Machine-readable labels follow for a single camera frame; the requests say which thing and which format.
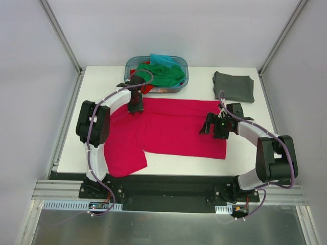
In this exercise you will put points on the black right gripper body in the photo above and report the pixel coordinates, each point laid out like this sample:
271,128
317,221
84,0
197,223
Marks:
215,127

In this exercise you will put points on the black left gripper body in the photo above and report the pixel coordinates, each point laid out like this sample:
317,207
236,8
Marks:
135,108

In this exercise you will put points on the magenta pink t shirt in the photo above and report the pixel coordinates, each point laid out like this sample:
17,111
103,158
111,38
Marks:
166,126

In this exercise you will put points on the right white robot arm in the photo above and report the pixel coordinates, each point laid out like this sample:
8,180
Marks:
275,161

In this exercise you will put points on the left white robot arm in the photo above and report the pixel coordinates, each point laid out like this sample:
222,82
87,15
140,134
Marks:
93,125

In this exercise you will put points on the dark red t shirt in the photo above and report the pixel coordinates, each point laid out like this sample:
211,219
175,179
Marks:
146,88

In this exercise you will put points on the green t shirt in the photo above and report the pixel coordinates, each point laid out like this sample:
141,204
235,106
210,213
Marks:
160,76

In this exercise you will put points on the folded grey t shirt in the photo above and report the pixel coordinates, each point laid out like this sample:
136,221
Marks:
236,88

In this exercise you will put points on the blue plastic laundry bin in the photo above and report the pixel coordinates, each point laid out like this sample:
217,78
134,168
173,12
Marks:
134,62

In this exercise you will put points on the teal t shirt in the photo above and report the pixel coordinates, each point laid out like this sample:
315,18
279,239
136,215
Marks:
162,60

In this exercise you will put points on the right white cable duct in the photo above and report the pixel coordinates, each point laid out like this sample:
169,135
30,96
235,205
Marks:
224,209

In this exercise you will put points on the white cable duct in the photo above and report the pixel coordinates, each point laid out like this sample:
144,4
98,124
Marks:
224,209
81,206

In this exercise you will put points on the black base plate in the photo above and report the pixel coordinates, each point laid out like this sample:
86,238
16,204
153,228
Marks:
155,193

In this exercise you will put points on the left aluminium frame post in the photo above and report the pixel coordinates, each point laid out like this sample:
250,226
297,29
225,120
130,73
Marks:
60,34

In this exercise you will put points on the aluminium frame post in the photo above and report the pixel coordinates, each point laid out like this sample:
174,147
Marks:
284,33
60,34

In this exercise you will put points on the aluminium front rail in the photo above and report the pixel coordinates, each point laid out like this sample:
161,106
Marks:
69,191

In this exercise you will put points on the left white cable duct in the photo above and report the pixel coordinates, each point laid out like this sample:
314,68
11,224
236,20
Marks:
81,206

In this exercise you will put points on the right aluminium frame post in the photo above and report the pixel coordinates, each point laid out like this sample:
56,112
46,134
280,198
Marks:
284,33

